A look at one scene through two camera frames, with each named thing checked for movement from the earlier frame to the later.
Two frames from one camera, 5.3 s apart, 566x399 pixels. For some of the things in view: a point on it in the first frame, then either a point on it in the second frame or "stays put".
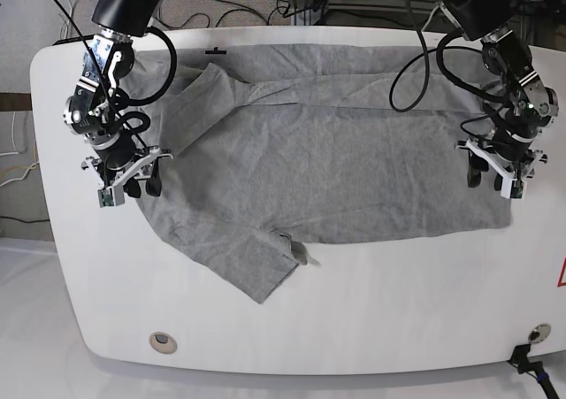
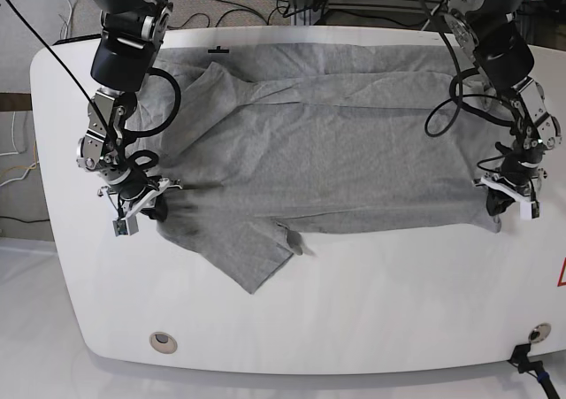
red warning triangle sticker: [561, 282] stays put
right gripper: [508, 152] -> [523, 187]
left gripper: [121, 160] -> [136, 194]
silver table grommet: [539, 333] stays put
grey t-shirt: [327, 143] stays put
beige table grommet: [163, 342] stays put
